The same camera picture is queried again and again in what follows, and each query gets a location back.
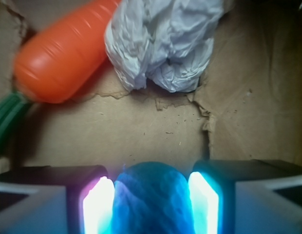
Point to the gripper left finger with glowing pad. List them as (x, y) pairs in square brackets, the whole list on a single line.
[(56, 200)]

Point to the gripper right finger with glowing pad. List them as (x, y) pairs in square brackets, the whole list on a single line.
[(246, 197)]

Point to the blue dimpled ball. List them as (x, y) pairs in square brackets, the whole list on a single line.
[(152, 198)]

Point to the brown paper bag tray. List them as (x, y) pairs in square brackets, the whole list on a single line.
[(248, 105)]

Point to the orange toy carrot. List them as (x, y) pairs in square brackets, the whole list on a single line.
[(54, 64)]

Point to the crumpled white paper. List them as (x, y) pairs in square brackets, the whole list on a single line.
[(169, 42)]

